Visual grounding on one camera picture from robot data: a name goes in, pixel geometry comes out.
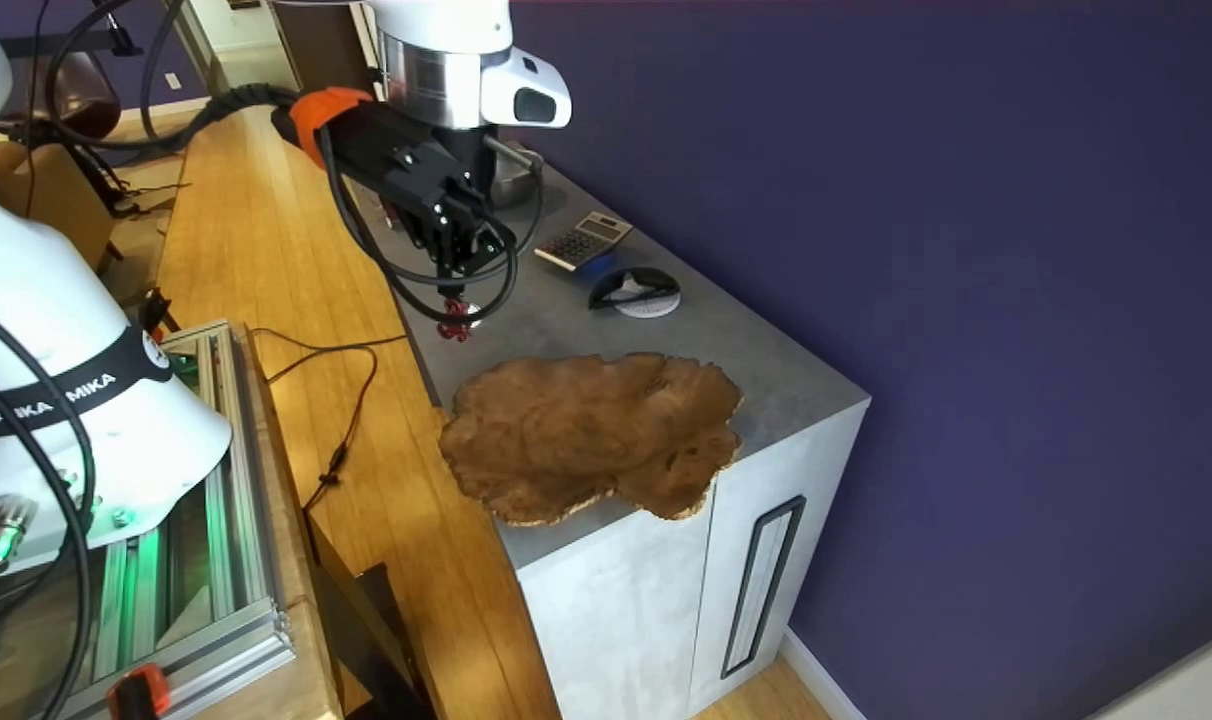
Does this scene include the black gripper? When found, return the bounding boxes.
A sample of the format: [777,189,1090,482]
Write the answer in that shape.
[327,103,501,297]

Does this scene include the red keys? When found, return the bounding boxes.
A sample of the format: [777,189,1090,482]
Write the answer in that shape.
[437,297,475,339]

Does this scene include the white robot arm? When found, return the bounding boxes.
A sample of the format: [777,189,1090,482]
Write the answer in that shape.
[0,0,570,574]

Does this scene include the grey calculator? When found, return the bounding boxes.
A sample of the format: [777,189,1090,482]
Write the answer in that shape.
[535,212,630,273]

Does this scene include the blue sunglasses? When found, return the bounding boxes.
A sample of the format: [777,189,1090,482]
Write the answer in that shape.
[587,267,679,307]

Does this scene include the grey concrete console table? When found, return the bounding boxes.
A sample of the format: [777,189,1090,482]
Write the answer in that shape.
[349,131,874,720]

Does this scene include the black cable on floor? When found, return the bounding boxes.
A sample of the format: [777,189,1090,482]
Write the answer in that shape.
[247,325,413,517]

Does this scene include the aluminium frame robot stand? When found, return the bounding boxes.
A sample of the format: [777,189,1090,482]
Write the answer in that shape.
[63,325,295,720]

